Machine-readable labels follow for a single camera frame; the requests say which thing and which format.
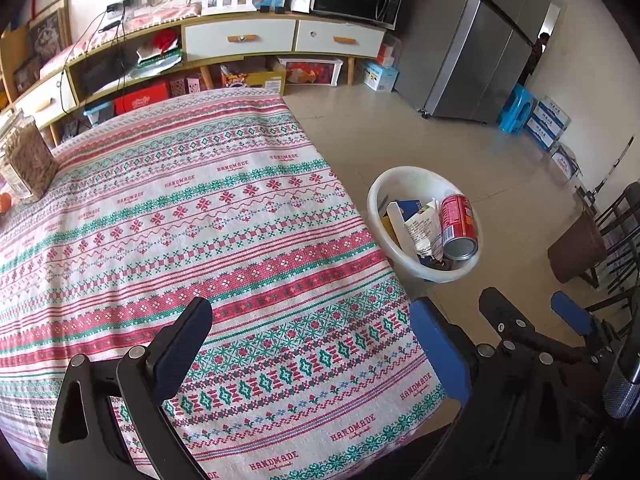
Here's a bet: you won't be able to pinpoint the white silver torn wrapper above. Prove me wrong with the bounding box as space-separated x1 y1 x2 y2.
404 198 444 260

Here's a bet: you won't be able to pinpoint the white cabinet drawer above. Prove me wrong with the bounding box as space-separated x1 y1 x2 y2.
15 74 79 129
295 20 387 59
182 19 297 64

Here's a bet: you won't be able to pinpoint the brown chair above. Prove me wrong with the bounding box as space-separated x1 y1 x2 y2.
565 182 640 337

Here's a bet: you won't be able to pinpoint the red gift box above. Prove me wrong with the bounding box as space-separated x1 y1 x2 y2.
114 81 174 116

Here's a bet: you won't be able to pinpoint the grey steel refrigerator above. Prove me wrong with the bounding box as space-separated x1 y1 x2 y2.
395 0 559 125

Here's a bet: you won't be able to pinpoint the framed picture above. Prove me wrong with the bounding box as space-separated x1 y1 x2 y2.
27 0 72 59

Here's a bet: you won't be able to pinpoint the green white paper bags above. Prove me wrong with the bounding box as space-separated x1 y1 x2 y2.
136 47 184 74

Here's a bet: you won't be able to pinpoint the pink cabinet runner cloth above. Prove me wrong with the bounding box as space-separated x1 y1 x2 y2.
37 2 206 79

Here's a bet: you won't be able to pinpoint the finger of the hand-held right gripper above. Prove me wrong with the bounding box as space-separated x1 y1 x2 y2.
551 290 617 362
478 287 601 377

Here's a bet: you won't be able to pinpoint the white power strip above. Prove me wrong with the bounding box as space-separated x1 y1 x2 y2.
107 0 171 16

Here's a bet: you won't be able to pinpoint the blue plastic stool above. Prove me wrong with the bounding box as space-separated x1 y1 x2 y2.
497 85 536 135

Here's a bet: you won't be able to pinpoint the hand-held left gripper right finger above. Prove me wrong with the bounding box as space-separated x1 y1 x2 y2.
409 296 502 480

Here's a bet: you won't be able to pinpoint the white blue carton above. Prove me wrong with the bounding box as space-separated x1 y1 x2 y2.
532 95 572 130
550 145 581 181
524 114 567 152

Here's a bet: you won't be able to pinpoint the long white wooden cabinet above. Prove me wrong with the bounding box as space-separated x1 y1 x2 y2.
0 12 389 134

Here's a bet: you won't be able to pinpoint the brown waste bin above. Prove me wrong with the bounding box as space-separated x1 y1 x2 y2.
547 210 609 284

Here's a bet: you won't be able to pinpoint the white blue appliance box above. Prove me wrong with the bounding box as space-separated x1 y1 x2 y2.
361 60 400 93

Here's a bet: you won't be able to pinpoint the plastic storage drawer red print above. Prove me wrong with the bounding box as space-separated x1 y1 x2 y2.
277 56 346 89

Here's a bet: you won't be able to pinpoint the light blue plastic basket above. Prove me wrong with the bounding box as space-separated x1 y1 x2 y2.
82 101 116 126

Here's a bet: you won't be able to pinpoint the printed red green tablecloth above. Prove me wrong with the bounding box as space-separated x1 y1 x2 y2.
0 87 447 480

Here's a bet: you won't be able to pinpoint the red tin can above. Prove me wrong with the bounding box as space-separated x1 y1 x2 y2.
439 194 480 261

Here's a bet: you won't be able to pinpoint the yellow cardboard box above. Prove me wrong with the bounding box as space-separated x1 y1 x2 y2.
220 62 287 96

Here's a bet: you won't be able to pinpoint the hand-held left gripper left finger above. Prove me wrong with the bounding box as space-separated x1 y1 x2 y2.
46 296 214 480

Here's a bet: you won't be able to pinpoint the orange white small box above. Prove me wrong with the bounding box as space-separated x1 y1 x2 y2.
377 42 402 69

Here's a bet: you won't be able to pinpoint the blue cardboard box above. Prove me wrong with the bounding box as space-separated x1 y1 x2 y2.
385 199 426 257

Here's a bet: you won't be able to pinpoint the white plastic basin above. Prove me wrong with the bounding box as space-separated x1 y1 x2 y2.
366 166 482 284

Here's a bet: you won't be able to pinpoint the clear jar of brown sticks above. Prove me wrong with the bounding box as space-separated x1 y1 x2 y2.
0 110 60 202

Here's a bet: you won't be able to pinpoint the pink lattice boxes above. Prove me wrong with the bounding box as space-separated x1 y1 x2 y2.
170 75 204 96

